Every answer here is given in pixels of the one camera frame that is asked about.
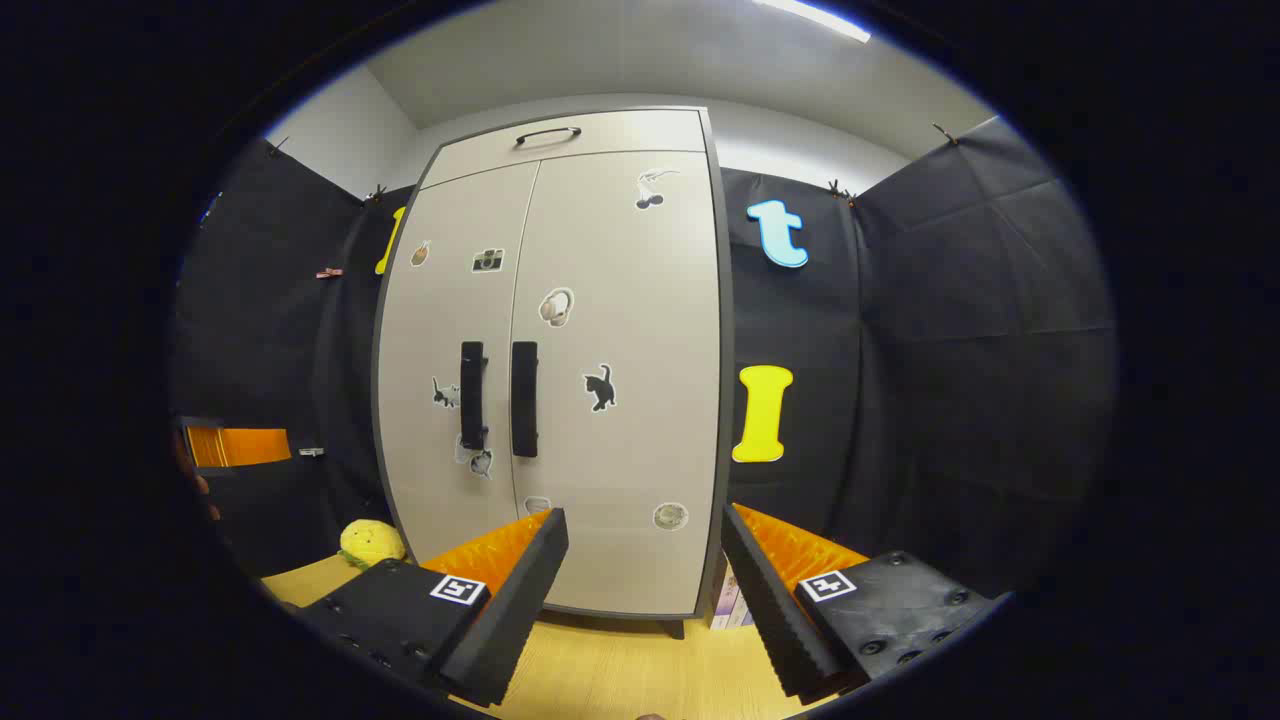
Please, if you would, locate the yellow plush toy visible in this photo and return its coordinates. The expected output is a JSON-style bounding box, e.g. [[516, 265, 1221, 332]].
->
[[338, 519, 408, 571]]

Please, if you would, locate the grey cabinet drawer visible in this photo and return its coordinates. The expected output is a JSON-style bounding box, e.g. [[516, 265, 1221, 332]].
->
[[420, 108, 709, 191]]

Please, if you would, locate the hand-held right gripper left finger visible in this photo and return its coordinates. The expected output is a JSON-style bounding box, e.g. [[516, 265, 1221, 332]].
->
[[290, 507, 570, 709]]

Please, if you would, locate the black door handle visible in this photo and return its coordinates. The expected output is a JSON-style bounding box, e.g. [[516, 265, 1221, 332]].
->
[[510, 341, 540, 459], [459, 341, 489, 451]]

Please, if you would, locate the grey cabinet door camera sticker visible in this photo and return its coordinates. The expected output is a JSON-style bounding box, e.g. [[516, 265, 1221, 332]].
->
[[375, 160, 542, 566]]

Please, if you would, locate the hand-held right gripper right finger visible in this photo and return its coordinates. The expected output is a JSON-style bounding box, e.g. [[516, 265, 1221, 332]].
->
[[720, 503, 1006, 704]]

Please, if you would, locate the grey double-door shoe cabinet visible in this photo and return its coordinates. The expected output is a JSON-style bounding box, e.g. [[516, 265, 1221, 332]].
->
[[372, 105, 736, 641]]

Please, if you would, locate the grey cabinet door headphone sticker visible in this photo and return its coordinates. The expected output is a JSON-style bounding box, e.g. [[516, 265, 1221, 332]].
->
[[510, 150, 723, 617]]

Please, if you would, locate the pale printed box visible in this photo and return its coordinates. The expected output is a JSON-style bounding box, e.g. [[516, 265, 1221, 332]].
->
[[712, 570, 757, 631]]

